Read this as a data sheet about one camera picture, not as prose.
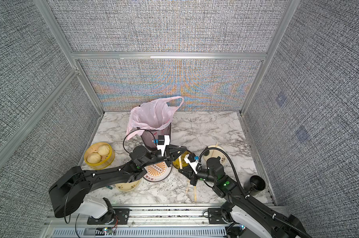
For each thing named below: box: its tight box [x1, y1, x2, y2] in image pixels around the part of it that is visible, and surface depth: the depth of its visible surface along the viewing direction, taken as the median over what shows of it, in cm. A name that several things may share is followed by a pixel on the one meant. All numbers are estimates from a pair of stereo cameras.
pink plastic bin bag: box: [125, 96, 184, 141], surface depth 87 cm
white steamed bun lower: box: [86, 152, 102, 164], surface depth 90 cm
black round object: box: [249, 175, 266, 191], surface depth 80 cm
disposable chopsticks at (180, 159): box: [178, 155, 183, 170], surface depth 70 cm
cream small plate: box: [115, 178, 141, 192], surface depth 84 cm
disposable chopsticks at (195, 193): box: [193, 185, 197, 202], surface depth 83 cm
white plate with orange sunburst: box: [142, 161, 173, 182], surface depth 89 cm
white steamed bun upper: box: [97, 144, 110, 156], surface depth 92 cm
